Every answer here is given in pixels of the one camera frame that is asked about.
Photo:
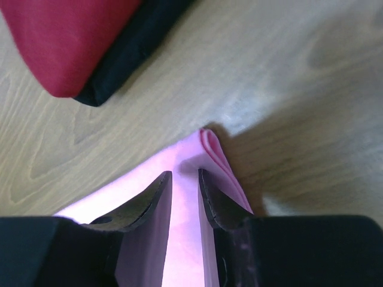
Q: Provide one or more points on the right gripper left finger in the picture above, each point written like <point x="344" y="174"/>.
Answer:
<point x="125" y="247"/>

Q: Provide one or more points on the folded black t shirt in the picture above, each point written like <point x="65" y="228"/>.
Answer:
<point x="138" y="40"/>

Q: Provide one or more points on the pink t shirt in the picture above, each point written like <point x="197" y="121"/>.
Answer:
<point x="189" y="258"/>

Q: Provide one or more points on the folded red t shirt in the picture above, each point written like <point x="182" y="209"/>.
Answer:
<point x="61" y="42"/>

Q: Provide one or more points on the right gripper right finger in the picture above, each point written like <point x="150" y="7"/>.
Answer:
<point x="241" y="249"/>

